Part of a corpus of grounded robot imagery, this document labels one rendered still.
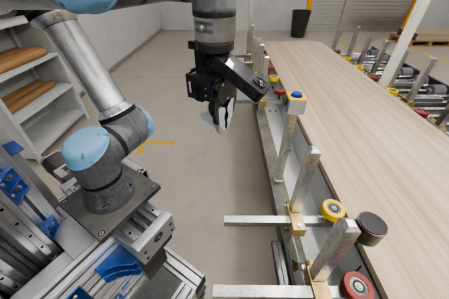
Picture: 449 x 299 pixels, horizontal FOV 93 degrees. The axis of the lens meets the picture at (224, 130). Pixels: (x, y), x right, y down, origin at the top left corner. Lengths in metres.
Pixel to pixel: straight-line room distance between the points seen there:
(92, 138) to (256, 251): 1.42
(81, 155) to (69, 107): 2.91
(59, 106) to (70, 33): 2.93
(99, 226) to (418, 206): 1.11
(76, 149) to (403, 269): 0.99
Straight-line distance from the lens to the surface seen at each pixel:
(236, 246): 1.78
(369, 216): 0.63
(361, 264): 1.01
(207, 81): 0.42
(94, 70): 0.70
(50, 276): 0.86
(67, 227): 0.92
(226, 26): 0.39
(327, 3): 8.41
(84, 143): 0.66
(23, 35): 3.33
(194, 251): 1.78
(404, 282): 0.92
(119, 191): 0.73
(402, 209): 1.09
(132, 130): 0.70
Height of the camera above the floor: 1.62
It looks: 37 degrees down
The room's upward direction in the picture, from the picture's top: straight up
